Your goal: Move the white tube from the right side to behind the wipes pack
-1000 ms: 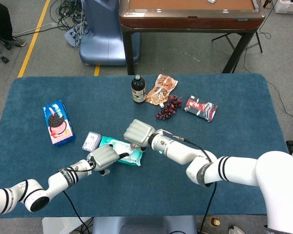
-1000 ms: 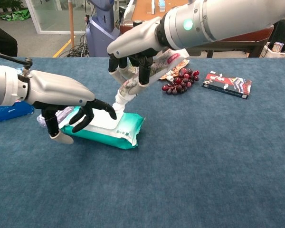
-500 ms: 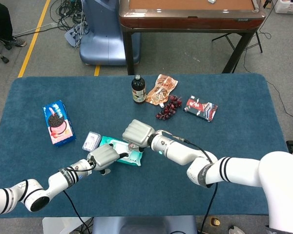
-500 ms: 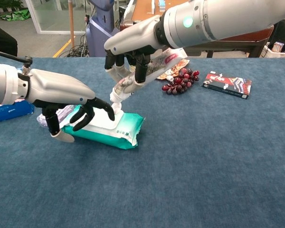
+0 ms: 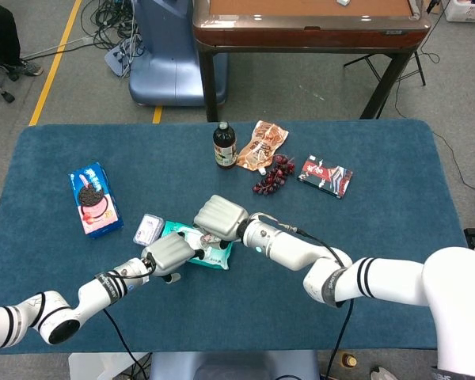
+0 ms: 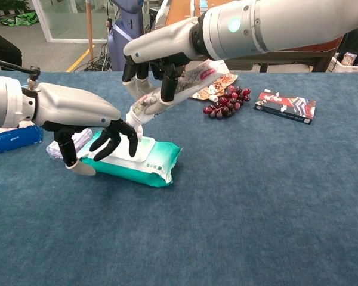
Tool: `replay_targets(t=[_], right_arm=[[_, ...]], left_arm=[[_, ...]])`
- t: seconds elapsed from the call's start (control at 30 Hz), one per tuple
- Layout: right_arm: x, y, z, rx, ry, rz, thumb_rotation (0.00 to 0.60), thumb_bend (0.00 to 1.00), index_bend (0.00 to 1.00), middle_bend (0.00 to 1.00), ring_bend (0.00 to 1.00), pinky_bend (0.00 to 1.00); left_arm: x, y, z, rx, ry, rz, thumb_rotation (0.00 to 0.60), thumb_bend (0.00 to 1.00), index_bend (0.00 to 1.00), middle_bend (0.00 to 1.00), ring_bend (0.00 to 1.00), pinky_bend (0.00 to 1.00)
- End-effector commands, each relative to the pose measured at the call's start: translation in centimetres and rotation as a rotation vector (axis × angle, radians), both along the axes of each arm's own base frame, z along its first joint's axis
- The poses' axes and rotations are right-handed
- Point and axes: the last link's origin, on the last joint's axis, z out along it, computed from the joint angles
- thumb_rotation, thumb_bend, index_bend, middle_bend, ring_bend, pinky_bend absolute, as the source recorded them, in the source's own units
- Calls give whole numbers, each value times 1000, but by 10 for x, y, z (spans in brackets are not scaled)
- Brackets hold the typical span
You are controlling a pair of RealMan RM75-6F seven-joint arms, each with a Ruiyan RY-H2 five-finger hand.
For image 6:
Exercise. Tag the small clear plastic box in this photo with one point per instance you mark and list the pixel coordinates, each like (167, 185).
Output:
(53, 152)

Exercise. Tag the white printed tube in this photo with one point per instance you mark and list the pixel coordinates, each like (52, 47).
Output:
(191, 80)

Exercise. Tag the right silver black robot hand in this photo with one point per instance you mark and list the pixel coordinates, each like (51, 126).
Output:
(161, 41)

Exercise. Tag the red grape bunch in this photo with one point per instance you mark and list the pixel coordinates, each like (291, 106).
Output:
(226, 104)

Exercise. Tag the blue table mat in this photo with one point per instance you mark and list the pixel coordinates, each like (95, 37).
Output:
(197, 223)

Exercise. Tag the orange spout pouch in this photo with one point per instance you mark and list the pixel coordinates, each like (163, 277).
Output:
(226, 80)

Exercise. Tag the blue cookie box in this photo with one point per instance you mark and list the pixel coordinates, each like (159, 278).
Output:
(15, 138)

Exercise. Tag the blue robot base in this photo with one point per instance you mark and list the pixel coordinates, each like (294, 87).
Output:
(122, 38)

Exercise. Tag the orange wooden pole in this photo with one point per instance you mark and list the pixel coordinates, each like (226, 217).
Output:
(90, 29)

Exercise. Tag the person leg black trousers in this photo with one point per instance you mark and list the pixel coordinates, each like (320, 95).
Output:
(3, 50)

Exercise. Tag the green wet wipes pack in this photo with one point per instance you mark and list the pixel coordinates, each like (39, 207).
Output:
(155, 167)

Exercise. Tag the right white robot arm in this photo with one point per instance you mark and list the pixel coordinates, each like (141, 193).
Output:
(286, 24)

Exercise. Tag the white storage box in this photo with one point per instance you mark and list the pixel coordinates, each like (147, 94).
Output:
(349, 61)

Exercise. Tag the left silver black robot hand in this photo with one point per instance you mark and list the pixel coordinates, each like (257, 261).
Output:
(71, 107)

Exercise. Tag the black red printed box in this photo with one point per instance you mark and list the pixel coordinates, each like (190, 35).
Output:
(286, 105)

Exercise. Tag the green bag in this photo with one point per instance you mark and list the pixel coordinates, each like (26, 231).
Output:
(21, 19)

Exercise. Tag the brown mahjong table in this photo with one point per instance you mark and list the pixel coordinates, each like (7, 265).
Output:
(304, 57)

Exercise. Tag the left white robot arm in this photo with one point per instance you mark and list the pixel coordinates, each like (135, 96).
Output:
(6, 101)

